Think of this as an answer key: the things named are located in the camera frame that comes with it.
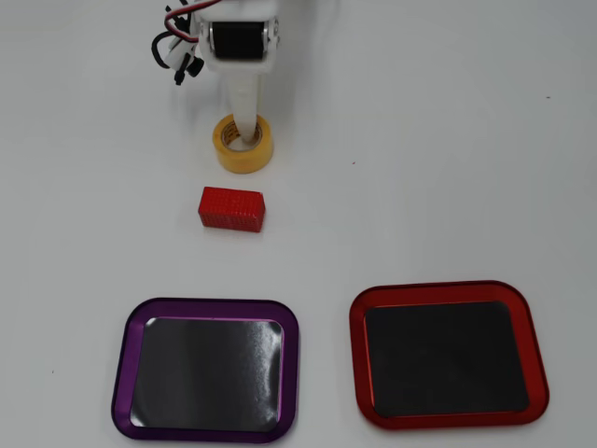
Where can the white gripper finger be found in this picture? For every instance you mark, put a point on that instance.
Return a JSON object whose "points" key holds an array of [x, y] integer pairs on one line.
{"points": [[245, 102]]}

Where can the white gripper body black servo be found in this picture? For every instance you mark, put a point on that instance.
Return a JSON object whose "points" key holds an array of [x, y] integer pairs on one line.
{"points": [[239, 47]]}

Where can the yellow masking tape roll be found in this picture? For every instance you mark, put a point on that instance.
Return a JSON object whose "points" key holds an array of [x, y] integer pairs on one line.
{"points": [[242, 162]]}

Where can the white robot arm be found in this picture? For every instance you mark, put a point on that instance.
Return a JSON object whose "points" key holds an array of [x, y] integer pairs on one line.
{"points": [[247, 4]]}

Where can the red perforated rectangular block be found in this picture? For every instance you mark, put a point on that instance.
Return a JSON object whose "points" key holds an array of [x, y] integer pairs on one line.
{"points": [[231, 207]]}

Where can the purple metal tray black mat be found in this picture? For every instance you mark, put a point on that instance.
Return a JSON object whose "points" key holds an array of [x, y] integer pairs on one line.
{"points": [[205, 373]]}

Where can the red metal tray black mat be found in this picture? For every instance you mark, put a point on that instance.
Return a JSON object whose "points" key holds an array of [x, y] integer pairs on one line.
{"points": [[443, 359]]}

